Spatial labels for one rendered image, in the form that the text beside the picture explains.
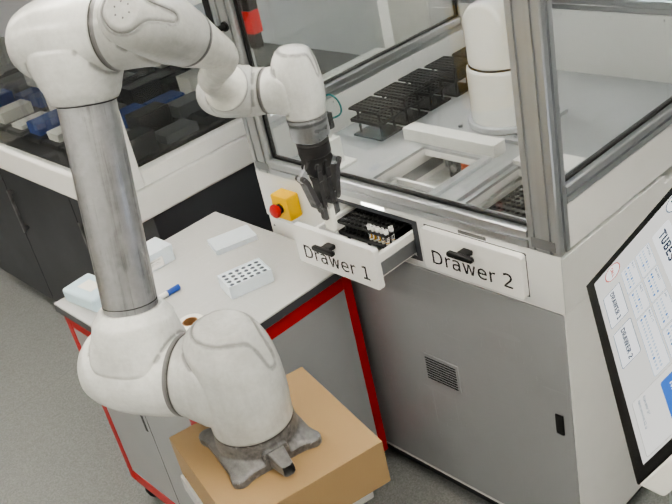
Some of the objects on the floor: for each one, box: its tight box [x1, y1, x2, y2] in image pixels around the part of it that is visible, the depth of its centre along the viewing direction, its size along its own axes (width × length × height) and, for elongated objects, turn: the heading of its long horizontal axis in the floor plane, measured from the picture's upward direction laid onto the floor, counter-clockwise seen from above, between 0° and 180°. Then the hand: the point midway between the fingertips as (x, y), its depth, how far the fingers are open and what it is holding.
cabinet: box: [269, 215, 643, 504], centre depth 271 cm, size 95×103×80 cm
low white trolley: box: [54, 212, 388, 504], centre depth 262 cm, size 58×62×76 cm
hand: (329, 217), depth 209 cm, fingers closed
